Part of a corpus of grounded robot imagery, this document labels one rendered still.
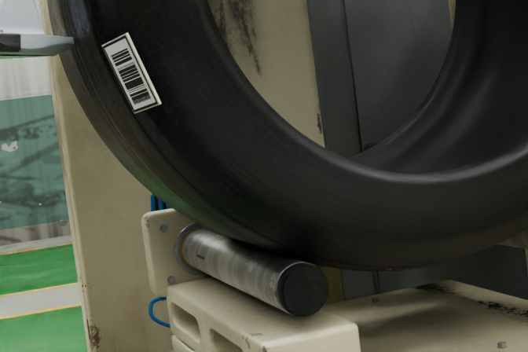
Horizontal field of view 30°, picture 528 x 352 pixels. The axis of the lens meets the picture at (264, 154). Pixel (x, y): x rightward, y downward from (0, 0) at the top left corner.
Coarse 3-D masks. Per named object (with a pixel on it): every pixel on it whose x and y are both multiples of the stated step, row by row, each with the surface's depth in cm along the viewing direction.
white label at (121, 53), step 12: (120, 36) 75; (108, 48) 77; (120, 48) 76; (132, 48) 75; (120, 60) 77; (132, 60) 76; (120, 72) 78; (132, 72) 76; (144, 72) 75; (120, 84) 78; (132, 84) 77; (144, 84) 76; (132, 96) 78; (144, 96) 77; (156, 96) 76; (132, 108) 79; (144, 108) 77
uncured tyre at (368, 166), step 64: (64, 0) 84; (128, 0) 76; (192, 0) 76; (512, 0) 115; (64, 64) 95; (192, 64) 77; (448, 64) 116; (512, 64) 114; (128, 128) 81; (192, 128) 78; (256, 128) 78; (448, 128) 114; (512, 128) 110; (192, 192) 82; (256, 192) 80; (320, 192) 80; (384, 192) 82; (448, 192) 83; (512, 192) 86; (320, 256) 84; (384, 256) 85; (448, 256) 88
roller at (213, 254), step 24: (192, 240) 110; (216, 240) 103; (192, 264) 110; (216, 264) 99; (240, 264) 92; (264, 264) 86; (288, 264) 82; (240, 288) 93; (264, 288) 84; (288, 288) 81; (312, 288) 82; (288, 312) 81; (312, 312) 82
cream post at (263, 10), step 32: (224, 0) 117; (256, 0) 119; (288, 0) 120; (224, 32) 117; (256, 32) 119; (288, 32) 120; (256, 64) 119; (288, 64) 120; (288, 96) 120; (320, 128) 122
